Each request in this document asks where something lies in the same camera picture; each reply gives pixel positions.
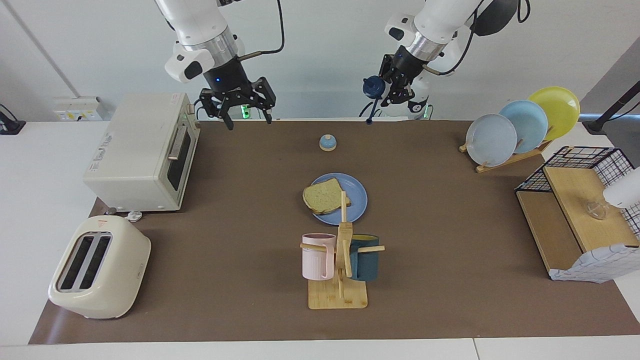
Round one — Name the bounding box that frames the blue round plate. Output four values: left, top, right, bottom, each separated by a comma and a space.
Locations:
310, 172, 368, 226

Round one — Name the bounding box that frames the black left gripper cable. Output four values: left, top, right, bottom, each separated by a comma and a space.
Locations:
425, 0, 532, 77

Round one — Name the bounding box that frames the seasoning bottle with blue cap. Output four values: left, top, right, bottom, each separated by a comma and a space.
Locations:
362, 75, 396, 126

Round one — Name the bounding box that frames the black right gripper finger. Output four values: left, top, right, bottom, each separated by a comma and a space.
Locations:
250, 76, 277, 125
199, 88, 236, 131

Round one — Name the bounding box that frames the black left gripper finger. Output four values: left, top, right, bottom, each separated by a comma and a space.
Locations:
379, 53, 397, 82
384, 81, 417, 107

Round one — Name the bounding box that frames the pink ribbed mug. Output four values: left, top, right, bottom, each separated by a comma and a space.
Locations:
301, 233, 337, 281

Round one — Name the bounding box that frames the wooden mug tree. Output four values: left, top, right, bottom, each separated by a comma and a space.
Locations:
300, 191, 386, 310

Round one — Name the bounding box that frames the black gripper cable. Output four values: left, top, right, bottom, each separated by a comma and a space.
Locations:
236, 0, 286, 62
425, 0, 532, 77

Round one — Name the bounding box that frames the wooden plate rack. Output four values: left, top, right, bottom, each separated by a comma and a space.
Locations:
459, 139, 553, 174

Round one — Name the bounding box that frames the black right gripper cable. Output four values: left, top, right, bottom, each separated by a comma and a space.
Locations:
236, 0, 286, 62

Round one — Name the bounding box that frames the brown table mat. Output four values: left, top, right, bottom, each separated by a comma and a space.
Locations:
28, 120, 640, 345

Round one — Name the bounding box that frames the white wall socket strip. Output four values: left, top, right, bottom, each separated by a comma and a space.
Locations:
52, 96, 108, 122

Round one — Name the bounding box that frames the white cylinder housing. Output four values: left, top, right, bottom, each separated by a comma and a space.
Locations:
602, 167, 640, 209

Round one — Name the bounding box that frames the cream two-slot toaster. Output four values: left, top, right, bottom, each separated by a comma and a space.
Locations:
48, 216, 152, 320

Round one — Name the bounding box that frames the pale grey plate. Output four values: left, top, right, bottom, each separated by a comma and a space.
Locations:
465, 114, 518, 167

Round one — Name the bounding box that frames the dark teal mug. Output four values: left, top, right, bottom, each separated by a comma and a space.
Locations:
348, 234, 381, 281

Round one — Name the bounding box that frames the light blue plate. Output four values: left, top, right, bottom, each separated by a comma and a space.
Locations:
500, 100, 549, 154

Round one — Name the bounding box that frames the black desk clamp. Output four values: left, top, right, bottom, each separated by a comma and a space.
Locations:
0, 104, 27, 136

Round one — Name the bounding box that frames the yellow plate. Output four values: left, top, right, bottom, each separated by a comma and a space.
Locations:
528, 86, 581, 142

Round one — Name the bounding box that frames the black stand pole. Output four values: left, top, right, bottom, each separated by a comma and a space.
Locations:
582, 80, 640, 134

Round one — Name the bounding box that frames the white toaster oven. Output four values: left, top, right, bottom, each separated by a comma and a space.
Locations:
82, 92, 201, 213

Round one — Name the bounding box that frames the toasted bread slice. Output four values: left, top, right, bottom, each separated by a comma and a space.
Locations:
302, 178, 352, 216

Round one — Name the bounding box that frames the wooden shelf with wire basket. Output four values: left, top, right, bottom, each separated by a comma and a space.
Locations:
515, 146, 640, 283

